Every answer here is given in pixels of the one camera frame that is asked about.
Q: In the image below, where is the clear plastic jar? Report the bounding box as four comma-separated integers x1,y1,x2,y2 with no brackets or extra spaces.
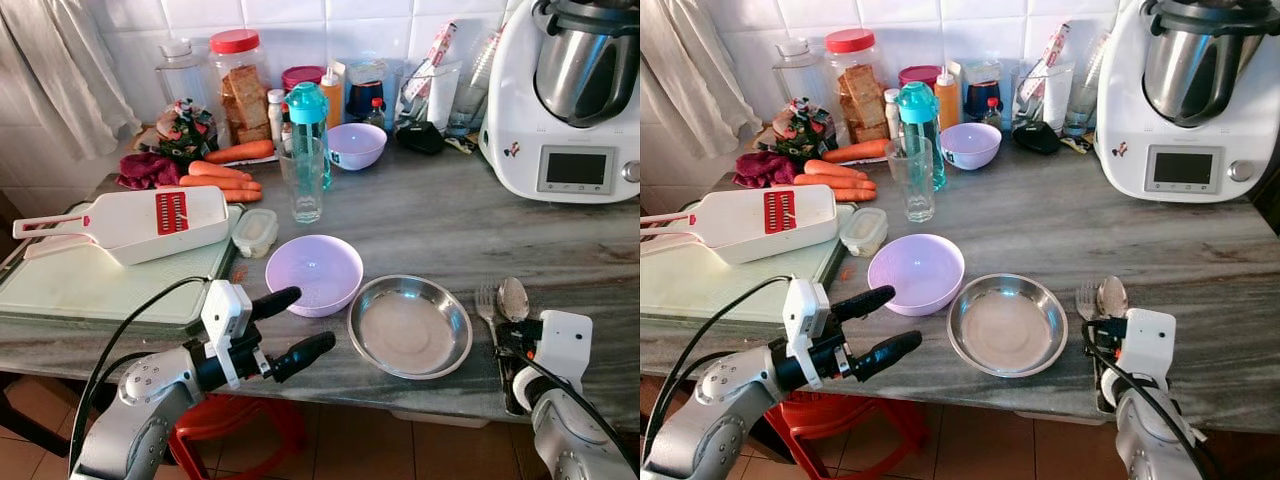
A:
154,37,217,113
770,37,833,113

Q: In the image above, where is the round steel plate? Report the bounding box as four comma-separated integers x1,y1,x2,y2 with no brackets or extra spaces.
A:
946,272,1070,379
347,274,474,381

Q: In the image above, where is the dark glass jar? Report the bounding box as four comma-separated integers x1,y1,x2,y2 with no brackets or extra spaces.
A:
962,62,1006,126
345,62,389,126

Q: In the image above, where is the large purple bowl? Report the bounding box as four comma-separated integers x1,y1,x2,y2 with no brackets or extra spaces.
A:
867,233,967,318
264,234,365,319

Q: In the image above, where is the small purple bowl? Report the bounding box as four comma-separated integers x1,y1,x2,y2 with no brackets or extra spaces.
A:
326,122,388,172
939,122,1003,171

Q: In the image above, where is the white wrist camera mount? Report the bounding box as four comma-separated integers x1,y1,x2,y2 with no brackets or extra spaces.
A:
537,309,594,396
781,278,831,391
199,279,254,392
1122,308,1178,393

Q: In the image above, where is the clear plastic cup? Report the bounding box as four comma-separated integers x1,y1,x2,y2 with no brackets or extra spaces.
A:
445,28,503,138
1062,28,1113,138

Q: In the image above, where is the teal water bottle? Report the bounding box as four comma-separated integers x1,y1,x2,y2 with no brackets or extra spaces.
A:
895,81,946,191
284,81,333,191

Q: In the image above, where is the red plastic stool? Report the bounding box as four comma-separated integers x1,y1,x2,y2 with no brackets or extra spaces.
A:
165,392,311,480
775,392,931,480

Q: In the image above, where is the orange sauce bottle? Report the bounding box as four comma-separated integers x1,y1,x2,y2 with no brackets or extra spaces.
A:
934,66,961,129
319,66,345,129

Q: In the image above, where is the black pouch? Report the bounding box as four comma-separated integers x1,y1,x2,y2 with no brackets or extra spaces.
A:
395,120,447,156
1012,120,1063,156

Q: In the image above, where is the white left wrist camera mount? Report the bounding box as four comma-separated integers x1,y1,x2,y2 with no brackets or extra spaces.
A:
781,278,831,391
199,279,254,392

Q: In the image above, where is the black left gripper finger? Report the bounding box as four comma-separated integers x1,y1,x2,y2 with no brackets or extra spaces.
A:
248,286,303,323
830,285,898,323
850,330,924,384
268,331,338,385

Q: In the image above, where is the pale green cutting board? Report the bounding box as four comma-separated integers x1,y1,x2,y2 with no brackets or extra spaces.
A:
0,200,244,331
640,200,856,326

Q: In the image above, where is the red white striped packet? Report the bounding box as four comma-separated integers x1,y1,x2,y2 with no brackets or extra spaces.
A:
1015,20,1076,106
398,20,461,106

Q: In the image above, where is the clear drinking glass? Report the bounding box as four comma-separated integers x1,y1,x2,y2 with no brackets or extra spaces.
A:
279,135,327,225
886,135,937,224

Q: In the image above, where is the red lid biscuit jar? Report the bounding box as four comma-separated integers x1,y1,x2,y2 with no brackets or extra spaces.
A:
825,28,889,146
209,28,273,146

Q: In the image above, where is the white plastic box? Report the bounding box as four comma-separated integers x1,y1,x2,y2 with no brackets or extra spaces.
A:
985,407,1098,428
385,407,493,429

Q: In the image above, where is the steel spoon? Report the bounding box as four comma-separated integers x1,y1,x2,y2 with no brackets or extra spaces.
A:
497,276,528,417
1097,275,1130,416

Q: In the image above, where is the white mandoline slicer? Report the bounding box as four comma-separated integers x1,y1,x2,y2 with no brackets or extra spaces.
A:
640,183,840,265
12,185,231,267

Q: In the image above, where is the small clear lidded container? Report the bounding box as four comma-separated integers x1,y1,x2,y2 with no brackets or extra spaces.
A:
839,206,889,258
231,207,280,259

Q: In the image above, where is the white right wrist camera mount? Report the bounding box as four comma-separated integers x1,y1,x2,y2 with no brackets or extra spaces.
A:
537,309,594,396
1122,308,1178,393

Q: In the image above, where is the steel fork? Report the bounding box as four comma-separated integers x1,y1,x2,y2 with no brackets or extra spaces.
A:
1075,283,1106,413
474,284,511,415

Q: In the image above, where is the white kitchen food processor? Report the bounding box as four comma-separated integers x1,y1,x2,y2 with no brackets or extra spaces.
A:
1094,0,1271,204
478,0,641,206

